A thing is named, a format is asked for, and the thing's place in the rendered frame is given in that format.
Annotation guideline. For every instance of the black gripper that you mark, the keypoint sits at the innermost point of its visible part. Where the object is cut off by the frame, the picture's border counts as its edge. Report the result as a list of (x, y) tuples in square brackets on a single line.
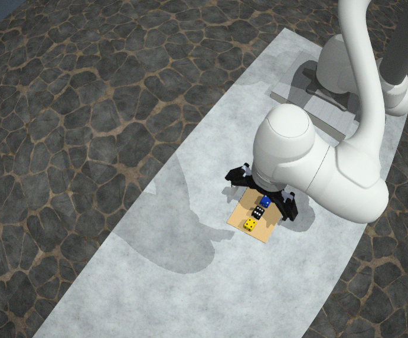
[(284, 201)]

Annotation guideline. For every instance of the black die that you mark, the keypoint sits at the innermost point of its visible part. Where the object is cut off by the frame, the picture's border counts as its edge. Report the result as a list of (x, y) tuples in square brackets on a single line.
[(258, 212)]

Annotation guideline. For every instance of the tan mat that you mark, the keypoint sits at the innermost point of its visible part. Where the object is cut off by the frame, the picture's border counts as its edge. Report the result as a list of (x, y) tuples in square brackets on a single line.
[(244, 209)]

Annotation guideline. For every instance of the blue die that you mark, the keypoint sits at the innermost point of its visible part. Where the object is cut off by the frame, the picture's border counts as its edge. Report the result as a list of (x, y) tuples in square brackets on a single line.
[(265, 201)]

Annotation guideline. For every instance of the yellow die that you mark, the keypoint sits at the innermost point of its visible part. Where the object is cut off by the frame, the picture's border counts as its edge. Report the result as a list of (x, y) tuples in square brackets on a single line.
[(249, 224)]

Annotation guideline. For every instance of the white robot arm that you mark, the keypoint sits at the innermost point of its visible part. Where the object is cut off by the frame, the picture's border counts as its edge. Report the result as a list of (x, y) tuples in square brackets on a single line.
[(344, 180)]

